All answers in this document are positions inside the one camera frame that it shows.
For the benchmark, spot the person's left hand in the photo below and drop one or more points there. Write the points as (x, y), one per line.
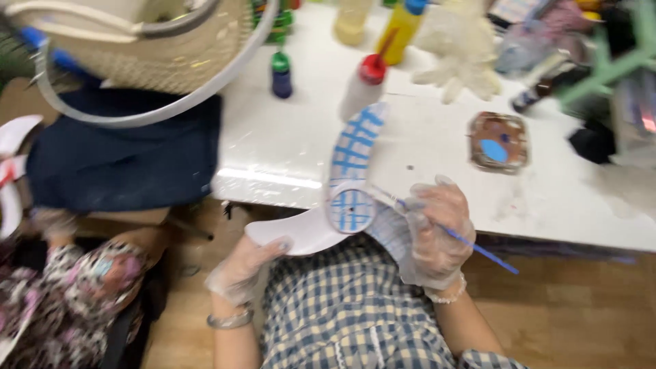
(241, 271)

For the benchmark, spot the person's right hand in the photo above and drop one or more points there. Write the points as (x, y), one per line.
(438, 241)

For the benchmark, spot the person's right fingers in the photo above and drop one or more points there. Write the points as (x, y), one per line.
(430, 200)

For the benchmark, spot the blue thin paintbrush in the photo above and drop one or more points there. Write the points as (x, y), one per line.
(487, 253)

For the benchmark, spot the white fan blade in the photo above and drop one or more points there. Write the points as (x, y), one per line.
(13, 148)
(353, 148)

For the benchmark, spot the square paint palette tray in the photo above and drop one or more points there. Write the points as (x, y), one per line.
(497, 143)

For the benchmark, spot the white paint bottle, red cap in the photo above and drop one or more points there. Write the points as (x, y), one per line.
(361, 92)

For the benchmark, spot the blue checkered shirt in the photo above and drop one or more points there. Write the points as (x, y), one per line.
(353, 317)

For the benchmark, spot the brown paint bottle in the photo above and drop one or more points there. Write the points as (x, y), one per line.
(533, 95)

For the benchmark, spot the white disposable gloves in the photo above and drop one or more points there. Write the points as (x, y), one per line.
(461, 51)

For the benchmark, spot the yellow paint bottle, blue cap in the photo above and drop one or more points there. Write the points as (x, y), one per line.
(397, 33)

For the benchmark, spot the black cloth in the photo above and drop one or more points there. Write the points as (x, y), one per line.
(592, 143)

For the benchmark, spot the blue paint bottle, green cap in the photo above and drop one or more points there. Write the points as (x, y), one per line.
(282, 77)

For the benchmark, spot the cream paint bottle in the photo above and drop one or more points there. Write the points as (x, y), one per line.
(351, 23)

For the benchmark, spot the heap of craft supplies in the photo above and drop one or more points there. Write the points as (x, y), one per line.
(543, 30)

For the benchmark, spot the clear plastic container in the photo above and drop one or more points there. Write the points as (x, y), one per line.
(638, 118)

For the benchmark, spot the green plastic rack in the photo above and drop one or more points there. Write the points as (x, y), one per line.
(615, 66)

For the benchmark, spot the green paint bottles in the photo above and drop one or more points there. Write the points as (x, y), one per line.
(279, 23)

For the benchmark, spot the navy blue cloth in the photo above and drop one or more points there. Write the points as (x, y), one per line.
(123, 159)

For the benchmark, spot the beige mesh fan guard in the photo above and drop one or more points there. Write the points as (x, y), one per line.
(153, 56)

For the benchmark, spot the white fan blade, red paint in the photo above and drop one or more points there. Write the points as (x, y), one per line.
(13, 148)

